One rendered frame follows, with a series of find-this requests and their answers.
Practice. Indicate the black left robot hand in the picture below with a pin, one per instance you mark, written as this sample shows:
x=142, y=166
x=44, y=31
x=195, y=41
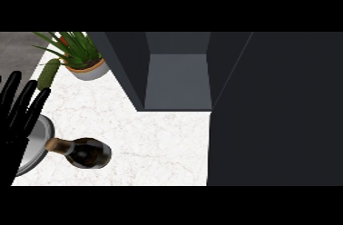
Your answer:
x=13, y=119

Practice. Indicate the dark wine bottle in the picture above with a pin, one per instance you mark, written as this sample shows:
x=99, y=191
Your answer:
x=87, y=153

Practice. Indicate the dark grey cabinet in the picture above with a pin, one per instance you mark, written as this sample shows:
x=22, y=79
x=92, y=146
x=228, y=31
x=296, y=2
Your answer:
x=171, y=77

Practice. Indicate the dark grey cabinet door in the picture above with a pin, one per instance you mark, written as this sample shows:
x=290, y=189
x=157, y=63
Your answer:
x=276, y=113

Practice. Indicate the green cucumber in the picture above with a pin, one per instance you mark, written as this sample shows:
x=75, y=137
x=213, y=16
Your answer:
x=47, y=73

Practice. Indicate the green potted plant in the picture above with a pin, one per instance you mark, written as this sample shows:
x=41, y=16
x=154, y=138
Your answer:
x=80, y=56

